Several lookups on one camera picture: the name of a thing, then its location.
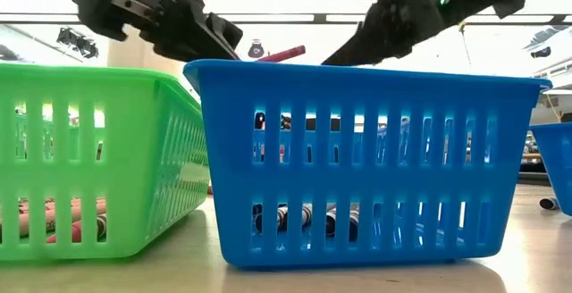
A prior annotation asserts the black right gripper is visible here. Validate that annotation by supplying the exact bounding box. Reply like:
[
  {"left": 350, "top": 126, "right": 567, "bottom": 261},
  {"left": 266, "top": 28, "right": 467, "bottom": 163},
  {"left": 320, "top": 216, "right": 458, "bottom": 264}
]
[{"left": 321, "top": 0, "right": 453, "bottom": 68}]

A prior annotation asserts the magenta crayon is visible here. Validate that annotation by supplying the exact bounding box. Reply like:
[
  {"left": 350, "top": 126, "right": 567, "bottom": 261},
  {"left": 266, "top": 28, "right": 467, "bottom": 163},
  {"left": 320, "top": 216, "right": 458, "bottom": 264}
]
[{"left": 256, "top": 45, "right": 307, "bottom": 63}]

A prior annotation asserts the blue plastic basket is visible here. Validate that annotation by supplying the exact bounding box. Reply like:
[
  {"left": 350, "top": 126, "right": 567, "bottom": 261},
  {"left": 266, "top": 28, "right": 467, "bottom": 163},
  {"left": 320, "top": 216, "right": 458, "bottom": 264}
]
[
  {"left": 529, "top": 121, "right": 572, "bottom": 217},
  {"left": 182, "top": 58, "right": 553, "bottom": 270}
]

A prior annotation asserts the black round hanging object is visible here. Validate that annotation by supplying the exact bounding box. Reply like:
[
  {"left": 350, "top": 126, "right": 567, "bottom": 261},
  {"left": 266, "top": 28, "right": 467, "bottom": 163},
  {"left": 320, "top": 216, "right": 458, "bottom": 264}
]
[{"left": 247, "top": 38, "right": 266, "bottom": 60}]

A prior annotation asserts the black horizontal ceiling beam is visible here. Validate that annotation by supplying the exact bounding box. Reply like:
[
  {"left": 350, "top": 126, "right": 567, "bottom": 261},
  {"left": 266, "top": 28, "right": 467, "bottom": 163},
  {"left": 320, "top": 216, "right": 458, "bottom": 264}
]
[{"left": 0, "top": 12, "right": 572, "bottom": 25}]

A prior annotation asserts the green plastic basket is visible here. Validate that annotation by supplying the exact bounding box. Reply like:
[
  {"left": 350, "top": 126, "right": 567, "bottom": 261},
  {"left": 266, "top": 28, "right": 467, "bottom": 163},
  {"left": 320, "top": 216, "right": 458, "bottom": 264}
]
[{"left": 0, "top": 63, "right": 211, "bottom": 261}]

